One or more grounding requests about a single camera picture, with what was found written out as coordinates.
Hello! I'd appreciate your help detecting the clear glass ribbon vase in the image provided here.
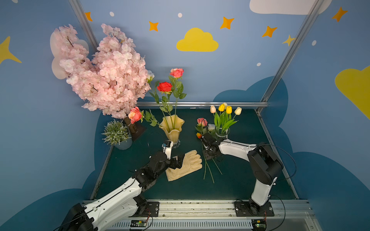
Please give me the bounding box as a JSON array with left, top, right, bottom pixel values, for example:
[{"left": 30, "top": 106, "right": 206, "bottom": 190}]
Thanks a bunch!
[{"left": 215, "top": 125, "right": 230, "bottom": 139}]

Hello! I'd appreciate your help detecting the cream tulip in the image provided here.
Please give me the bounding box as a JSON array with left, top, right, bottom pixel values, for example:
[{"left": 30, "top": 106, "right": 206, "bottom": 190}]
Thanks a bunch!
[{"left": 210, "top": 105, "right": 219, "bottom": 128}]

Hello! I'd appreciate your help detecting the aluminium mounting rail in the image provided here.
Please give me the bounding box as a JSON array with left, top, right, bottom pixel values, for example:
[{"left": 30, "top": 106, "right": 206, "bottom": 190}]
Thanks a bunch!
[{"left": 105, "top": 199, "right": 322, "bottom": 231}]

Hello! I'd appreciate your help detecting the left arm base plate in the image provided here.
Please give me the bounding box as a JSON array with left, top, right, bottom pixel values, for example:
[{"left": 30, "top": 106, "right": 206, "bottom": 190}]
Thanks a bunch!
[{"left": 133, "top": 201, "right": 160, "bottom": 217}]

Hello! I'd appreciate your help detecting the right green circuit board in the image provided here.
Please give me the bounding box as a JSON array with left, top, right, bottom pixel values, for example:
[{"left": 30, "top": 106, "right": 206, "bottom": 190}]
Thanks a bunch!
[{"left": 251, "top": 219, "right": 267, "bottom": 231}]

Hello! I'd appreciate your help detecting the beige work glove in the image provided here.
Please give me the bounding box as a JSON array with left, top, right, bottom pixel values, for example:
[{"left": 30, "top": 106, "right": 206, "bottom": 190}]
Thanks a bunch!
[{"left": 166, "top": 150, "right": 202, "bottom": 182}]

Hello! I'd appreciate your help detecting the left green circuit board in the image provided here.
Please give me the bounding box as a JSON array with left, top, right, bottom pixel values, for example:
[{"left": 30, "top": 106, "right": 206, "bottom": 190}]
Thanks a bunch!
[{"left": 130, "top": 220, "right": 147, "bottom": 229}]

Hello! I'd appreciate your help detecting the red rose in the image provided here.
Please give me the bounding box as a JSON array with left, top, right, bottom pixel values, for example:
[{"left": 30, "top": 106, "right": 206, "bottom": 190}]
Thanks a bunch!
[{"left": 155, "top": 82, "right": 174, "bottom": 132}]

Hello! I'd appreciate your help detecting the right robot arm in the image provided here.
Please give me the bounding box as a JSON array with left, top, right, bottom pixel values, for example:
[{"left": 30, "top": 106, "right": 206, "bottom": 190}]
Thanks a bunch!
[{"left": 199, "top": 133, "right": 283, "bottom": 207}]

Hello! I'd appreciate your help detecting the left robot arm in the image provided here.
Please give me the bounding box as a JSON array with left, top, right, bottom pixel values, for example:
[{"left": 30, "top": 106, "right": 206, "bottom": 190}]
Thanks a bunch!
[{"left": 55, "top": 152, "right": 185, "bottom": 231}]

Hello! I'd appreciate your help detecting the orange yellow tulip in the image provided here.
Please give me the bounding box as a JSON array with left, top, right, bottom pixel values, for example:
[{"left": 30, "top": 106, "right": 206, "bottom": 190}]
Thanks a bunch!
[{"left": 196, "top": 132, "right": 215, "bottom": 184}]

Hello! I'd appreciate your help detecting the pink cherry blossom tree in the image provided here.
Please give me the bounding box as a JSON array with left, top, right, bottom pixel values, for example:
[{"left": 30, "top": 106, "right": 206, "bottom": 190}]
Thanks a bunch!
[{"left": 54, "top": 24, "right": 154, "bottom": 119}]

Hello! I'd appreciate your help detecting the green circuit board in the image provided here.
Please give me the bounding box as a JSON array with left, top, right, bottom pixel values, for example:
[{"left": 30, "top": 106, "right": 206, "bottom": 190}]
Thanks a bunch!
[
  {"left": 251, "top": 219, "right": 267, "bottom": 231},
  {"left": 130, "top": 220, "right": 147, "bottom": 229}
]

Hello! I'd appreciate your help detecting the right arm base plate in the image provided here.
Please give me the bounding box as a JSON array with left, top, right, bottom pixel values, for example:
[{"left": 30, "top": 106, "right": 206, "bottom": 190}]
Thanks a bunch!
[{"left": 234, "top": 199, "right": 275, "bottom": 217}]

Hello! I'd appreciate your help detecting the dark metal tree base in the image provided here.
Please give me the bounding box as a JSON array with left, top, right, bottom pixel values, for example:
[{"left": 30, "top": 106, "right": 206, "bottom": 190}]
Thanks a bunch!
[{"left": 123, "top": 117, "right": 146, "bottom": 141}]

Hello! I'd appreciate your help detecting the yellow fluted glass vase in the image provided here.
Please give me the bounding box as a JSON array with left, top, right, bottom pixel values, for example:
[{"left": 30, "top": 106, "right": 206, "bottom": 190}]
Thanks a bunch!
[{"left": 160, "top": 115, "right": 185, "bottom": 148}]

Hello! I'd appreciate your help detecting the small green potted plant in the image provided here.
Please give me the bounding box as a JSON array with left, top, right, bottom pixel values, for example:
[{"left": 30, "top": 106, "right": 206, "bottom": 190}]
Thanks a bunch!
[{"left": 102, "top": 120, "right": 133, "bottom": 150}]

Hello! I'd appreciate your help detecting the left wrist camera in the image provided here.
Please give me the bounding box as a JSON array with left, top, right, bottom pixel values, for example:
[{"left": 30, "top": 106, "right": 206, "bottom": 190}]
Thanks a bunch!
[{"left": 162, "top": 140, "right": 173, "bottom": 159}]

